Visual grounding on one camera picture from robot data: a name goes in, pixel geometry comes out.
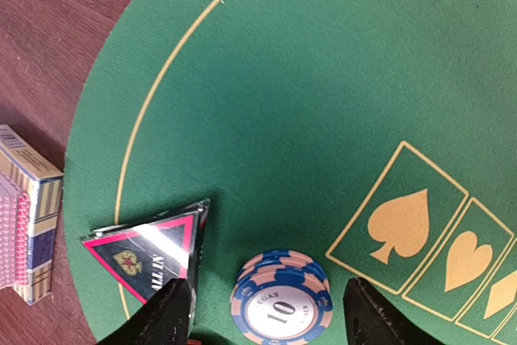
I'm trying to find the gold blue card box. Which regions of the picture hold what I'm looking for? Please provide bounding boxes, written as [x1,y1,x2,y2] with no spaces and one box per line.
[1,124,63,305]

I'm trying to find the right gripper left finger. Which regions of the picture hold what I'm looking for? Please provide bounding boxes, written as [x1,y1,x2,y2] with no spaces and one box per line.
[98,279,191,345]

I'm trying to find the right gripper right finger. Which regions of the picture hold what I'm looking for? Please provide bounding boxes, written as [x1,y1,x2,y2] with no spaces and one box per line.
[343,277,443,345]

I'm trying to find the round green poker mat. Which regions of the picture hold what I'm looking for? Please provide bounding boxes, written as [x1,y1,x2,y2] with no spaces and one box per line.
[63,0,516,344]

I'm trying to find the blue chips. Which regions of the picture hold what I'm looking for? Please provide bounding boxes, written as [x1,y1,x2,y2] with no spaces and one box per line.
[229,250,334,344]

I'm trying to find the pink playing card deck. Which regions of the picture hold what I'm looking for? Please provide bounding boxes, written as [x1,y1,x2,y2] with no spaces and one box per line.
[1,172,31,288]

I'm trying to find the black red triangle all-in marker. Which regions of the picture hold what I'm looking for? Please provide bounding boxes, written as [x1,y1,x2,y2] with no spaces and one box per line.
[81,198,211,318]

